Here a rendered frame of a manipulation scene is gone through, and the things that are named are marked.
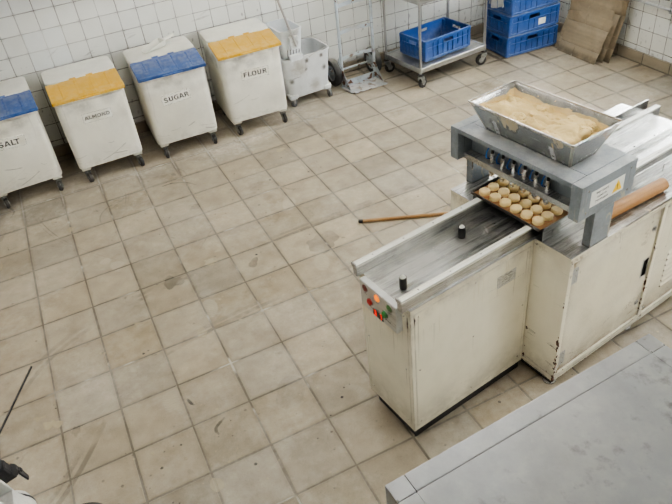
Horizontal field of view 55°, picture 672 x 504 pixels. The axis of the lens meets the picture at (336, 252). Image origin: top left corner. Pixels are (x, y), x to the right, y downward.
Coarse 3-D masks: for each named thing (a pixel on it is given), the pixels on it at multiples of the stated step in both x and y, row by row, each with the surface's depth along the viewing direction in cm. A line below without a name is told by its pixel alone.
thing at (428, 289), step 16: (640, 160) 304; (656, 160) 308; (512, 240) 268; (480, 256) 261; (496, 256) 267; (448, 272) 256; (464, 272) 259; (416, 288) 250; (432, 288) 252; (400, 304) 245; (416, 304) 251
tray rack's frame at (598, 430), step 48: (576, 384) 93; (624, 384) 93; (480, 432) 89; (528, 432) 88; (576, 432) 87; (624, 432) 86; (432, 480) 84; (480, 480) 83; (528, 480) 82; (576, 480) 82; (624, 480) 81
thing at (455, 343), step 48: (432, 240) 282; (480, 240) 279; (528, 240) 276; (384, 288) 261; (480, 288) 270; (528, 288) 293; (384, 336) 278; (432, 336) 266; (480, 336) 288; (384, 384) 301; (432, 384) 284; (480, 384) 310
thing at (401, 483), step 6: (396, 480) 84; (402, 480) 84; (390, 486) 84; (396, 486) 84; (402, 486) 83; (408, 486) 83; (390, 492) 83; (396, 492) 83; (402, 492) 83; (408, 492) 83; (414, 492) 83; (390, 498) 84; (396, 498) 82; (402, 498) 82
